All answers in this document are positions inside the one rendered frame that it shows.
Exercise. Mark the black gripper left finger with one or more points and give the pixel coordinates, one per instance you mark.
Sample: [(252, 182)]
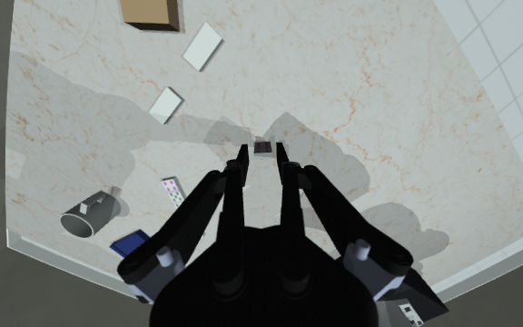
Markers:
[(153, 264)]

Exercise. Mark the grey mug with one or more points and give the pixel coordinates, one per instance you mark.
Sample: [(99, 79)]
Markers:
[(104, 208)]

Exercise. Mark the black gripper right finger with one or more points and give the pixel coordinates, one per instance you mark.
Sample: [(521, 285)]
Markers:
[(372, 256)]

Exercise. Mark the tan rectangular box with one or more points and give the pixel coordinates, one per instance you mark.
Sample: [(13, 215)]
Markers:
[(157, 15)]

